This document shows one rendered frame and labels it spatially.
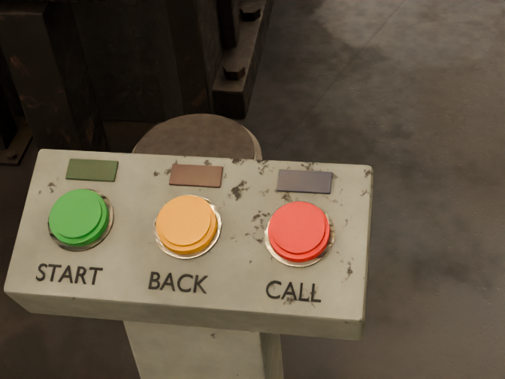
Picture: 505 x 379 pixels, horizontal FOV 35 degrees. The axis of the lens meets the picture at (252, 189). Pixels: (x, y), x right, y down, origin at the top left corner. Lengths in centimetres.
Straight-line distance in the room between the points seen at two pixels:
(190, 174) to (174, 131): 19
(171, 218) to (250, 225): 5
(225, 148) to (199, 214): 19
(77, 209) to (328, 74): 115
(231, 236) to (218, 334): 8
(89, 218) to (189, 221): 7
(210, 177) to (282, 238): 7
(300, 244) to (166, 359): 15
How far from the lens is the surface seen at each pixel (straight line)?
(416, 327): 123
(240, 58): 160
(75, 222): 55
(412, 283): 128
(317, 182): 54
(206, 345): 59
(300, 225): 52
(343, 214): 54
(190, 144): 73
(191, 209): 54
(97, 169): 58
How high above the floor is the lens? 99
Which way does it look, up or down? 44 degrees down
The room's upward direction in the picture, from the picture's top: 6 degrees counter-clockwise
